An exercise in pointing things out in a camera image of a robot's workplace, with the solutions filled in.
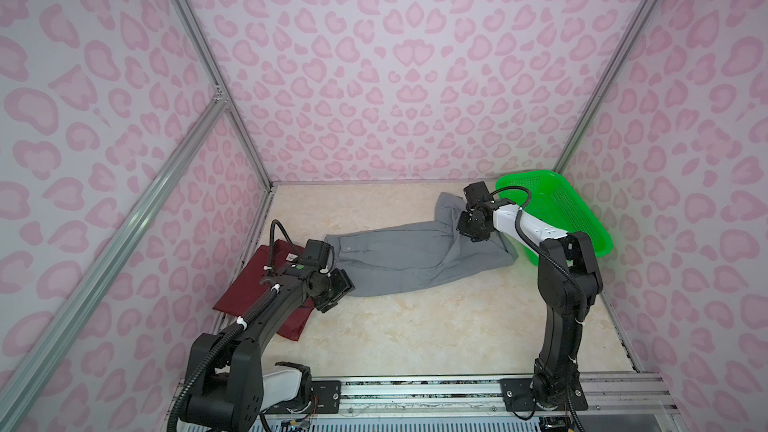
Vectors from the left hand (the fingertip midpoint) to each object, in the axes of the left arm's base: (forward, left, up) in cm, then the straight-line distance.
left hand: (350, 287), depth 85 cm
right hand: (+20, -36, 0) cm, 41 cm away
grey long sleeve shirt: (+13, -11, -6) cm, 18 cm away
